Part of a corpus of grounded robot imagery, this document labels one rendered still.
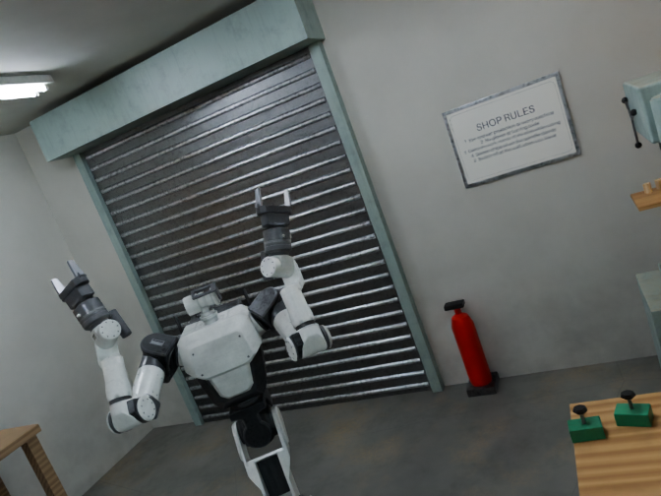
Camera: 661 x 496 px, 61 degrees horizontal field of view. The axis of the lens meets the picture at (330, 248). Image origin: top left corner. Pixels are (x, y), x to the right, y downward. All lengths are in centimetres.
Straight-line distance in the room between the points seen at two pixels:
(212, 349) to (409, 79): 207
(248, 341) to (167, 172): 244
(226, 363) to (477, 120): 206
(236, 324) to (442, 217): 188
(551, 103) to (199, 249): 253
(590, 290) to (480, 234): 70
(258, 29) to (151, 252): 193
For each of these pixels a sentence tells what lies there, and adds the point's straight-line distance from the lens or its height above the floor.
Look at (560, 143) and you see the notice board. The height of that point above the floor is 134.
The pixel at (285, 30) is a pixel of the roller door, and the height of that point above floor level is 244.
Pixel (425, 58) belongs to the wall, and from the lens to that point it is 338.
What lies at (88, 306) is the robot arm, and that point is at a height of 159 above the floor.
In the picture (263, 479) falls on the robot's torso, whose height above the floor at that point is 78.
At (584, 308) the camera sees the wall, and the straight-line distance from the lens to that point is 362.
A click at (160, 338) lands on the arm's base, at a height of 138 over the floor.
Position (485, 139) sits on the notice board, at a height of 149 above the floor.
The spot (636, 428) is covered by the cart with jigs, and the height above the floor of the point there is 53.
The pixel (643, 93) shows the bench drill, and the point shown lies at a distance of 243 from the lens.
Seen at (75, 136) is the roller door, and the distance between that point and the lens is 431.
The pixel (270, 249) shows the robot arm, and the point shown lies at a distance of 178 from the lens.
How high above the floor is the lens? 181
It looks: 11 degrees down
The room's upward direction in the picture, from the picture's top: 21 degrees counter-clockwise
